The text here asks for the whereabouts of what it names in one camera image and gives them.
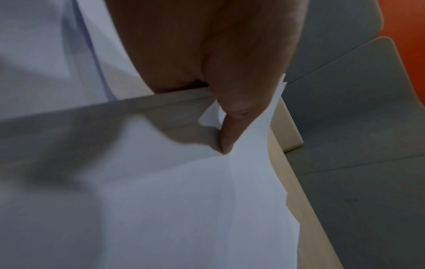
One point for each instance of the grey upholstered chair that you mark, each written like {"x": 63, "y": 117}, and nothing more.
{"x": 332, "y": 34}
{"x": 358, "y": 131}

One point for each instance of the white paper sheet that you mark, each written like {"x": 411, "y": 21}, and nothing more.
{"x": 39, "y": 52}
{"x": 172, "y": 205}

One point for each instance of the person's left hand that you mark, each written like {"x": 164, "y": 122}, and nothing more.
{"x": 186, "y": 42}

